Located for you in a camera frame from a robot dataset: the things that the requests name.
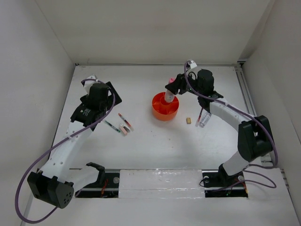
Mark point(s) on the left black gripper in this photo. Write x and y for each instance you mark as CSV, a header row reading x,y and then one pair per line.
x,y
117,100

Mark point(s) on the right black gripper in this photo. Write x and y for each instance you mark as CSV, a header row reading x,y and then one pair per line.
x,y
179,84

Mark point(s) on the pink capped glue bottle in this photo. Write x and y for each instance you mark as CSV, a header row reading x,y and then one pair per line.
x,y
169,96

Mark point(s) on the pink white eraser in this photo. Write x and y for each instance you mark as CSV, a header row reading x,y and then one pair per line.
x,y
125,130

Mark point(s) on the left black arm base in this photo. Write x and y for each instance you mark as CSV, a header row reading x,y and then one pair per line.
x,y
105,186

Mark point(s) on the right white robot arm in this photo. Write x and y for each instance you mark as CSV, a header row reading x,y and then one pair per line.
x,y
254,132

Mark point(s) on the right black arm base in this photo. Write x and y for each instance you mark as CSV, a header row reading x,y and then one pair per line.
x,y
218,184

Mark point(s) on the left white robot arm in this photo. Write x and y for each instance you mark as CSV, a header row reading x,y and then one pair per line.
x,y
54,183

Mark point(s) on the green pen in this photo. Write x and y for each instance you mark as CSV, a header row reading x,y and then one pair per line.
x,y
113,127

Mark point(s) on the orange round divided container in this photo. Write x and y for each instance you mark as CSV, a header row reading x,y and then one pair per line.
x,y
163,110

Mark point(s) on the small tan eraser block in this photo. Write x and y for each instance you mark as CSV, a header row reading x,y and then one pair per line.
x,y
188,120

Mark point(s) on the clear blue spray bottle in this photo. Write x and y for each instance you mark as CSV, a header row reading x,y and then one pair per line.
x,y
204,120

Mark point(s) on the orange capped red pen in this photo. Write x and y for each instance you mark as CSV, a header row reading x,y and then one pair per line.
x,y
126,121

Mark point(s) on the red pen by bottle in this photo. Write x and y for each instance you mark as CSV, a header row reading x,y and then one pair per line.
x,y
199,117

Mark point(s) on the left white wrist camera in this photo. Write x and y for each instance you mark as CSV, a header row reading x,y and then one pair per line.
x,y
90,81

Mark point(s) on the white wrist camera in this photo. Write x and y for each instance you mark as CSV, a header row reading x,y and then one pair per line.
x,y
191,64
90,81

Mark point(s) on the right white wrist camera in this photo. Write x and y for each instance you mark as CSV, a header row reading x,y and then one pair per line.
x,y
191,64

